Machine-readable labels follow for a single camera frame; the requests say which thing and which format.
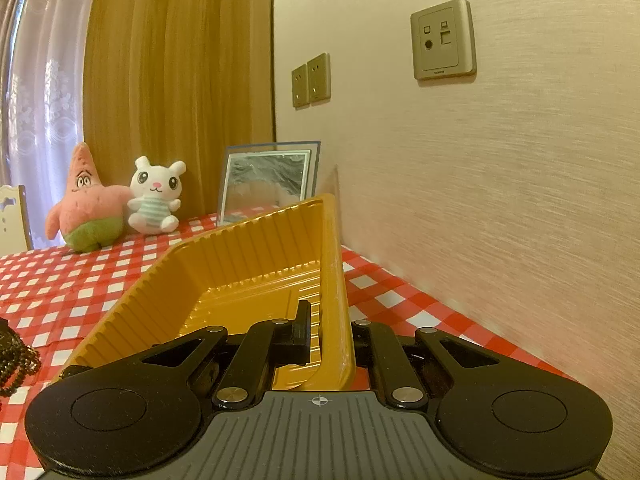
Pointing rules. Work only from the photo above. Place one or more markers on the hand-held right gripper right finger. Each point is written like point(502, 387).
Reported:
point(372, 345)

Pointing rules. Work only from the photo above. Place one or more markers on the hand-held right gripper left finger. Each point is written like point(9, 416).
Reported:
point(301, 340)

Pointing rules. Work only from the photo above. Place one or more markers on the gold plastic tray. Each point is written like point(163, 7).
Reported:
point(240, 270)

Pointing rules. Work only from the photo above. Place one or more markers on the framed picture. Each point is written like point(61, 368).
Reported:
point(265, 180)

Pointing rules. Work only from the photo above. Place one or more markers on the white bunny plush toy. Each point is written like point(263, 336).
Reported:
point(152, 195)

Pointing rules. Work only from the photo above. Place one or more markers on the red white checkered tablecloth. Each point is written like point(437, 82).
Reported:
point(75, 285)

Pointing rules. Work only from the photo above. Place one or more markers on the pink starfish plush toy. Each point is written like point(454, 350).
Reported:
point(85, 205)

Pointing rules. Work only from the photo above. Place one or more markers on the white wooden chair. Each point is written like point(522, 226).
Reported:
point(12, 220)

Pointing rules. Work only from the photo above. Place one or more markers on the beige data outlet plate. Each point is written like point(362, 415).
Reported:
point(442, 40)

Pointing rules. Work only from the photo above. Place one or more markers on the sheer lace curtain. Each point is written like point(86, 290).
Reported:
point(45, 85)

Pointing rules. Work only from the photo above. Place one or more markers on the beige wall socket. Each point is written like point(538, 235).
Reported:
point(299, 85)
point(318, 78)

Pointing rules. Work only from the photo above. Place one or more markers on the wooden wall panel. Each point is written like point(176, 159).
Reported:
point(175, 85)

